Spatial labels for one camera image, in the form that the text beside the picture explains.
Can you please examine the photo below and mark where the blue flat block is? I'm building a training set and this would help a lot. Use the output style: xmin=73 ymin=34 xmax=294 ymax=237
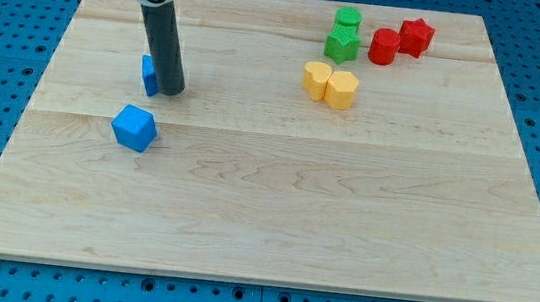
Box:
xmin=141 ymin=54 xmax=159 ymax=96

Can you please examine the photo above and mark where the yellow hexagon block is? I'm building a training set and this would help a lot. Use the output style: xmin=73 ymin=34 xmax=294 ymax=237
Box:
xmin=324 ymin=71 xmax=360 ymax=110

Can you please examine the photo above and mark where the light wooden board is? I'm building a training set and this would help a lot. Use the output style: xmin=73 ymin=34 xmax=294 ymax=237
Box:
xmin=0 ymin=0 xmax=540 ymax=302

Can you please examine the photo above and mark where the blue cube block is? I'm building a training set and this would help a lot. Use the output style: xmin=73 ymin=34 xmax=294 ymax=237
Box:
xmin=111 ymin=104 xmax=157 ymax=153

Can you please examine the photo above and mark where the yellow heart block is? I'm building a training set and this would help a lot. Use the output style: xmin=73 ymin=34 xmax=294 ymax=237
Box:
xmin=301 ymin=61 xmax=333 ymax=102

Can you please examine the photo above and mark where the green cylinder block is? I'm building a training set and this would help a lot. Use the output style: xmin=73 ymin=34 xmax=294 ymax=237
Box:
xmin=334 ymin=6 xmax=363 ymax=32

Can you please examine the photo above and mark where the red star block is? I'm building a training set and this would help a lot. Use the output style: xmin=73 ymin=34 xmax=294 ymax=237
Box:
xmin=398 ymin=18 xmax=436 ymax=58

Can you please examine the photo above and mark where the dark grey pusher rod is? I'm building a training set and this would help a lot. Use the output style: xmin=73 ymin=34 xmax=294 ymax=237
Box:
xmin=141 ymin=2 xmax=186 ymax=96

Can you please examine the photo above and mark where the green star block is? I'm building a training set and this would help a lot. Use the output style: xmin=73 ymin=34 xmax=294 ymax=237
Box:
xmin=323 ymin=24 xmax=361 ymax=65

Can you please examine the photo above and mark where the red cylinder block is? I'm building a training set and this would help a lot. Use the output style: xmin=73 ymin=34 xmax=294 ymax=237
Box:
xmin=368 ymin=28 xmax=401 ymax=66

